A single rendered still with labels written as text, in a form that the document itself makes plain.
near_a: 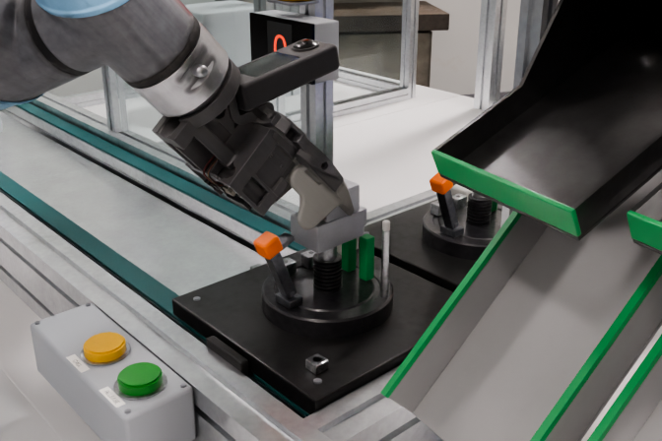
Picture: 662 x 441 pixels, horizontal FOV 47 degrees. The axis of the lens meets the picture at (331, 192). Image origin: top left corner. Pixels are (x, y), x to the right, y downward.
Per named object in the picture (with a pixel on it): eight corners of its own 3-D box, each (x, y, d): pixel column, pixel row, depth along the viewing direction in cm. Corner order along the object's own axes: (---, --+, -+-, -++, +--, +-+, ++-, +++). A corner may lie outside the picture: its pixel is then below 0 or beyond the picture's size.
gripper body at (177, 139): (222, 197, 74) (137, 123, 65) (273, 127, 75) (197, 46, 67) (270, 221, 68) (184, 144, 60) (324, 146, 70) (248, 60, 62)
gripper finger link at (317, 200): (323, 251, 76) (260, 197, 71) (357, 203, 77) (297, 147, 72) (341, 258, 73) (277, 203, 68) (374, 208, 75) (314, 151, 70)
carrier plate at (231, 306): (315, 419, 67) (315, 399, 66) (172, 314, 84) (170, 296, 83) (486, 324, 82) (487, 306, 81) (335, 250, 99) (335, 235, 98)
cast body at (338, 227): (317, 255, 76) (316, 189, 73) (290, 240, 79) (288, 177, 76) (378, 229, 81) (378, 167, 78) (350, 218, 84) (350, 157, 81)
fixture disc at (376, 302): (320, 354, 73) (320, 337, 72) (235, 300, 83) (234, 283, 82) (420, 305, 82) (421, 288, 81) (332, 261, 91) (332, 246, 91)
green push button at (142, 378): (132, 410, 68) (130, 392, 67) (111, 390, 71) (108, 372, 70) (171, 393, 70) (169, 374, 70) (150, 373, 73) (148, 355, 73)
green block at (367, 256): (365, 282, 82) (366, 239, 81) (358, 278, 83) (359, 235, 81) (373, 278, 83) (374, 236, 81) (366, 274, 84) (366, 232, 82)
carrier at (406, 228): (494, 319, 83) (503, 212, 78) (344, 247, 100) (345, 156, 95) (611, 253, 98) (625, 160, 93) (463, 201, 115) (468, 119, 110)
